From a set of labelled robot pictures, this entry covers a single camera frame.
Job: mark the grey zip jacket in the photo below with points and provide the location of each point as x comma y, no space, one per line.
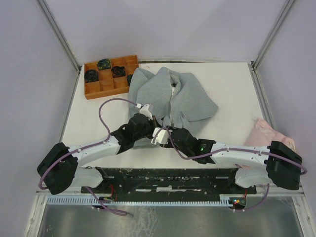
178,99

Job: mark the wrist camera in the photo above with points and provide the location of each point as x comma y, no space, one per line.
160,136
147,110

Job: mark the right aluminium frame post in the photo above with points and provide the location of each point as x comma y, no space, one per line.
277,26

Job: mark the dark rolled sock left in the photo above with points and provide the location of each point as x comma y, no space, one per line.
91,76

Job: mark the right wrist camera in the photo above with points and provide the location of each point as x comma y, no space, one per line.
160,136

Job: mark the left aluminium frame post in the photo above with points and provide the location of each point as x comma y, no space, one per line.
58,32

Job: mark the dark rolled sock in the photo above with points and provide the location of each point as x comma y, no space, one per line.
91,76
129,78
104,64
118,71

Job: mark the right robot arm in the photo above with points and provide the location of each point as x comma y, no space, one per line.
276,163

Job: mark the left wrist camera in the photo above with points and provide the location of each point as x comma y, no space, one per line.
147,110

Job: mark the dark rolled sock middle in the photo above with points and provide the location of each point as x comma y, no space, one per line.
118,71

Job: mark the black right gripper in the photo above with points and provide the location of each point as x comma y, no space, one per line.
168,145

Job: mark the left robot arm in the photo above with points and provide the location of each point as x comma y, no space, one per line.
63,167

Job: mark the pink cloth bag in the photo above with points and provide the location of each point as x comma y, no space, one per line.
262,134

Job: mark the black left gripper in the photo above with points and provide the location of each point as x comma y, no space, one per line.
154,123

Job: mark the wooden compartment tray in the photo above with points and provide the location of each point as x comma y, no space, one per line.
107,85

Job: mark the dark rolled sock right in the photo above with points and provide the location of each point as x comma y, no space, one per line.
129,78

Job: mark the dark rolled sock top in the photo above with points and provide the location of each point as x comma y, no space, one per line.
104,64

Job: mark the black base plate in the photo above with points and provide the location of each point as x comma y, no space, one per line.
162,185

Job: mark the aluminium frame post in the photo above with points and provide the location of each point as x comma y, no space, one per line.
58,32
277,26

